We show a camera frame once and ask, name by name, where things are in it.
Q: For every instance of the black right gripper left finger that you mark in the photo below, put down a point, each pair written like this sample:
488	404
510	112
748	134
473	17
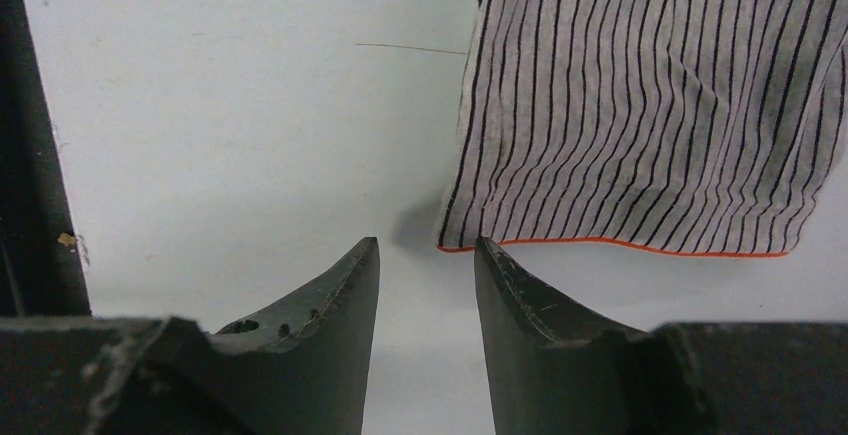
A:
298	366

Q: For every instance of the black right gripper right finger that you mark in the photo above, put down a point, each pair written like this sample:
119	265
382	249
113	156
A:
555	366

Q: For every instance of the grey striped underwear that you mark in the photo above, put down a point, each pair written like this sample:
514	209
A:
685	127

